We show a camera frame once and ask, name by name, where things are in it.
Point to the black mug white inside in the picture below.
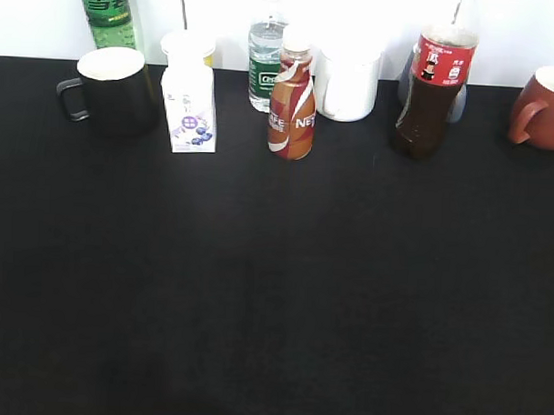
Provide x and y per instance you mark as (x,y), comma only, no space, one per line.
(119,98)

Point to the cola bottle red label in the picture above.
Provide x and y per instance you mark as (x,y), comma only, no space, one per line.
(438,71)

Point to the white paper cup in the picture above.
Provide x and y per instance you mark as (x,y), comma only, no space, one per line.
(346,81)

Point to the green sprite bottle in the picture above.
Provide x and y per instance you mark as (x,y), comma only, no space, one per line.
(113,23)

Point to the brown nescafe coffee bottle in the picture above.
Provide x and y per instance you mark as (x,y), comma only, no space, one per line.
(292,107)

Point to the white blueberry yogurt carton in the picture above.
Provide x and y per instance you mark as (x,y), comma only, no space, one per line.
(188,91)

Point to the clear water bottle green label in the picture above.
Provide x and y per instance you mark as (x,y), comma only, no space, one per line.
(265,36)

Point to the red ceramic mug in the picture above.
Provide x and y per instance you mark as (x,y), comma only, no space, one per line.
(532,116)

